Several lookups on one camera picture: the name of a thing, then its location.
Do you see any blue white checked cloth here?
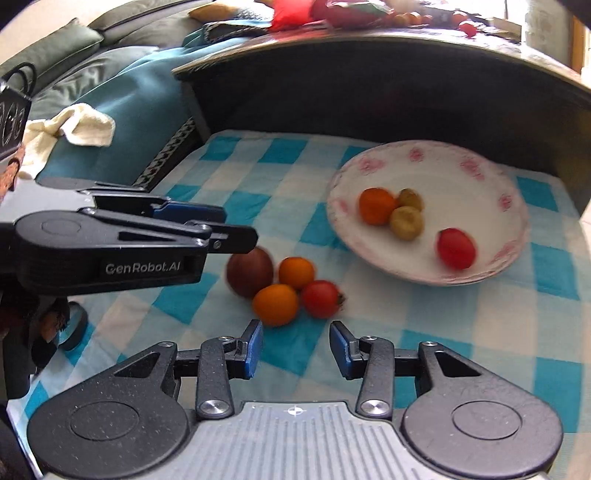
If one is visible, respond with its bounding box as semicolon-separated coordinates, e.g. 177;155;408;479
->
7;129;583;437

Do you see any teal blanket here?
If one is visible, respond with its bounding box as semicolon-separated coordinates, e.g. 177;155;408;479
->
36;37;252;188

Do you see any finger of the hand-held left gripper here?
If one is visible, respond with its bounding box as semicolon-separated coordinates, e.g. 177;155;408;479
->
78;207;258;256
88;191;228;225

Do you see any white pink-flowered plate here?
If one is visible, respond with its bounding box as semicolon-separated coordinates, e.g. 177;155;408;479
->
326;141;530;288

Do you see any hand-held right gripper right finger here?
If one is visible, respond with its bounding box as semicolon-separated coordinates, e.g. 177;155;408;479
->
329;320;482;419

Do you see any yellow-green round fruit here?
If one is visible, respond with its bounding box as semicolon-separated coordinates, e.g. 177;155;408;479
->
389;206;425;241
397;188;424;212

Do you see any yellow cushion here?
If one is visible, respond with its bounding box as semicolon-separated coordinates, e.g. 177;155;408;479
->
188;2;243;22

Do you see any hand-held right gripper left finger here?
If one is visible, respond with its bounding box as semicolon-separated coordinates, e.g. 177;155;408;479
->
112;318;264;420

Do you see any dark red passion fruit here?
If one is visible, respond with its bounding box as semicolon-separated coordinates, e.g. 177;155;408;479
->
226;246;275;299

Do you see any person's left hand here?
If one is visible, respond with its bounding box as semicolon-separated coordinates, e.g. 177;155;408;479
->
0;292;71;370

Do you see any patterned dark cloth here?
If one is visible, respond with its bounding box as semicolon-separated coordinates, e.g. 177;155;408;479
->
202;21;271;44

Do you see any red bag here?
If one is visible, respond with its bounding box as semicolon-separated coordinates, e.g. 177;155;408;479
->
269;0;334;32

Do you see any dark wooden coffee table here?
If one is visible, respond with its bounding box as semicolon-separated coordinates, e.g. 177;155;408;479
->
172;18;591;217

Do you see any green sofa cushion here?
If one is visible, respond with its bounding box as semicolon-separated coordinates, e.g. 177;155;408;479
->
0;17;105;95

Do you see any cream towel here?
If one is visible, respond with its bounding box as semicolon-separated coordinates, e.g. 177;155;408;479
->
17;103;116;181

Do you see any small orange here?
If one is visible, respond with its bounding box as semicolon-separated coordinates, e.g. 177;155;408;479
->
252;284;300;328
278;257;317;291
359;187;399;227

